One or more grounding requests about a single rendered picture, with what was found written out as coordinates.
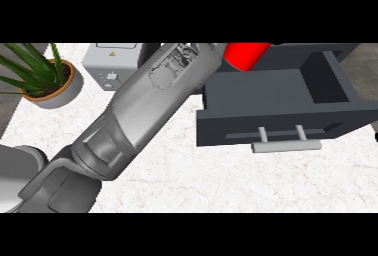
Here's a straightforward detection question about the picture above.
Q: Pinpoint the dark grey drawer front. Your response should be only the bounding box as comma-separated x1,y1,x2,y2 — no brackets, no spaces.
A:
195,99,378,148

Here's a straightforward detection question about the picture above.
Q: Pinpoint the dark grey open drawer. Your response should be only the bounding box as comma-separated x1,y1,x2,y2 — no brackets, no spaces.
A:
203,49,358,113

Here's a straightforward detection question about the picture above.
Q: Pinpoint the red can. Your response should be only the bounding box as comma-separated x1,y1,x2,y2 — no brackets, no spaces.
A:
223,42,274,73

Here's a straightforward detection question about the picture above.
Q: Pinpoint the pale grey toaster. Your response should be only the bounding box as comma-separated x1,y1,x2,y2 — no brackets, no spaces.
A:
82,42,163,92

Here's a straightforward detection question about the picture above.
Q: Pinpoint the green plant in grey pot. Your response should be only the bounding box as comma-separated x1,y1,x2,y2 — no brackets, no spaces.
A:
0,42,86,110

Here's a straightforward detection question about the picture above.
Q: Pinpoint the dark grey cabinet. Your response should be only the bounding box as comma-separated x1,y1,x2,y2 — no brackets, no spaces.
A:
216,42,362,74

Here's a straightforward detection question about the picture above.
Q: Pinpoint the pale grey drawer handle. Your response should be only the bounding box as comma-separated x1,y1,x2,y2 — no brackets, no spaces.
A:
251,124,324,154

